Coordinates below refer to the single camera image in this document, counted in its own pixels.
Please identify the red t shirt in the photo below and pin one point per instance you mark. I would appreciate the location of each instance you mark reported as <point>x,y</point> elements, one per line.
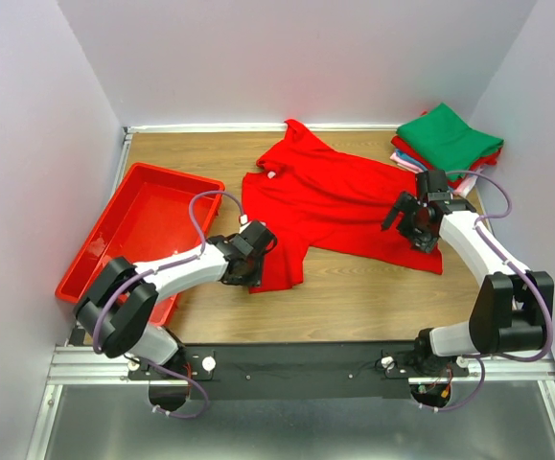
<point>421,155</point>
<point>311,195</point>

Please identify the aluminium frame rail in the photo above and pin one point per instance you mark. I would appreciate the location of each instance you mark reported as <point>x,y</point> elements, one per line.
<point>308,400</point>

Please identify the red folded t shirt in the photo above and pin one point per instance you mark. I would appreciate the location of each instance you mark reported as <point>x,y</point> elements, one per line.
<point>421,155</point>

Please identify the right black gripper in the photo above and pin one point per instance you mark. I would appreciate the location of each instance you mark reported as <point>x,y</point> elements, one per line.
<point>404,202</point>

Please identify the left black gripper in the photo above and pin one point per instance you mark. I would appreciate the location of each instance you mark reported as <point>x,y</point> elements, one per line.
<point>255,279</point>

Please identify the green folded t shirt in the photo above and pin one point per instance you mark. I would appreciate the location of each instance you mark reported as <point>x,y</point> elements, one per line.
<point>449,139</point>

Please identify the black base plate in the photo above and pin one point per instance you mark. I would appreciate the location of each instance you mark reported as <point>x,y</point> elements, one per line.
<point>314,370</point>

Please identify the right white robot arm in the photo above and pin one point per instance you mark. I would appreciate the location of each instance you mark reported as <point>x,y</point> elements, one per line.
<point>512,313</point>

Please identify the pink folded t shirt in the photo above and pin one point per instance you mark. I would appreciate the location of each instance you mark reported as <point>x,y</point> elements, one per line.
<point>461,187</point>

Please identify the red plastic tray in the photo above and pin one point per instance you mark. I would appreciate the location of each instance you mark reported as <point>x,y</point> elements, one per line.
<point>146,219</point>

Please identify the blue folded t shirt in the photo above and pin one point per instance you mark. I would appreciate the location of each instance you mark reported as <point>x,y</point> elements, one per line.
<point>408,162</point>

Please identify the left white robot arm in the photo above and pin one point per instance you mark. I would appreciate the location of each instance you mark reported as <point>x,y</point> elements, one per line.
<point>116,308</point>

